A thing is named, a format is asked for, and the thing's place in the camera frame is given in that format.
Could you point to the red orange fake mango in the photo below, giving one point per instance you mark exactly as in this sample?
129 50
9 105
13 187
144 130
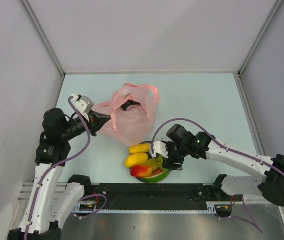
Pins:
141 171

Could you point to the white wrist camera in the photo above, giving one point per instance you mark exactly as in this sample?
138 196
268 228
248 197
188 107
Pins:
83 104
158 148

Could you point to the yellow fake mango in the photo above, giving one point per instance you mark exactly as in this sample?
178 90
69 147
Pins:
136 159

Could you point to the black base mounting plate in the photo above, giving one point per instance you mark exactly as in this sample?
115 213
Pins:
161 196

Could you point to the aluminium frame rail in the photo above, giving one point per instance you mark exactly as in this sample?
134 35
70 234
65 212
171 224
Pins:
27 7

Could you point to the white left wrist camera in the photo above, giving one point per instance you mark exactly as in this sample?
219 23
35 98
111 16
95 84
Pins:
83 104

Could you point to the yellow fake banana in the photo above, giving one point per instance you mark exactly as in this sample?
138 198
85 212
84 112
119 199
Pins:
140 148

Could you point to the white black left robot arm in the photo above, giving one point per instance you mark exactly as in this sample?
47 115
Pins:
42 219

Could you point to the blue ceramic plate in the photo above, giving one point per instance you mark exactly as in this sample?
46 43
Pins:
144 167

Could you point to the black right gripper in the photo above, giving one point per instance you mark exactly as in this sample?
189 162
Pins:
168 163

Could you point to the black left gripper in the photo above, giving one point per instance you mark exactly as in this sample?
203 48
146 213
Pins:
96 121

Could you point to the yellow fake starfruit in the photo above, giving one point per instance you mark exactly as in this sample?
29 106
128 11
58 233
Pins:
153 162

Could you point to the pink plastic bag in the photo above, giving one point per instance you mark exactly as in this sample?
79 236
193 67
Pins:
130 127

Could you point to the white slotted cable duct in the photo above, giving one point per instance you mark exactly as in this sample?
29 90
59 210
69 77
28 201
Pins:
84 208

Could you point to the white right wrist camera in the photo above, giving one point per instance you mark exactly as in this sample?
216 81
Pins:
158 148

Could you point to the red fake watermelon slice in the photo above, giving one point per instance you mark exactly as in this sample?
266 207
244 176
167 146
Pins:
156 177

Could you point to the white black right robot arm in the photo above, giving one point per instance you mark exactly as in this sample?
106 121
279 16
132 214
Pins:
265 174

